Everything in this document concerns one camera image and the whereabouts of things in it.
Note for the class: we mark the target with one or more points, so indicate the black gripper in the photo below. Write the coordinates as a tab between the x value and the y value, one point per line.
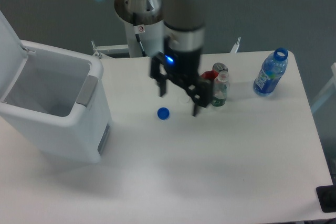
179	63

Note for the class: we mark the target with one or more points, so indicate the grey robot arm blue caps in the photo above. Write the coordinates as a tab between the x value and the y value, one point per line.
183	15

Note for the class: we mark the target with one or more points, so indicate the white open trash bin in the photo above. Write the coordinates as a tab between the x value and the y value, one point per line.
54	97

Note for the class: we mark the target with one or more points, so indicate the blue bottle cap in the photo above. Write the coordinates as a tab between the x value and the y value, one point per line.
163	113

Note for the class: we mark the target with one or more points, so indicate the crushed red soda can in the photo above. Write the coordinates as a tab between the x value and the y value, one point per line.
216	69

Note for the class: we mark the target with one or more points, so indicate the small clear green-label bottle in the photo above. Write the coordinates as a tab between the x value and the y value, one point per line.
220	87

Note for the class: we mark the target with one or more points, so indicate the blue plastic drink bottle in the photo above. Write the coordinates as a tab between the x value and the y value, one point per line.
272	69

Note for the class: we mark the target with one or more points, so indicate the black device at table edge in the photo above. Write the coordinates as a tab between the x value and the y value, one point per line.
326	197

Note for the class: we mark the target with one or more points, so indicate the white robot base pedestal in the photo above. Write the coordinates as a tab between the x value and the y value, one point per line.
144	30

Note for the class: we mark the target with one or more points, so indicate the white table bracket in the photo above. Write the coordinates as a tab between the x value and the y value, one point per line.
235	47

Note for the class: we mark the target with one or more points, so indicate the white frame at right edge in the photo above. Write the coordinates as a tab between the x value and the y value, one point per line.
325	93

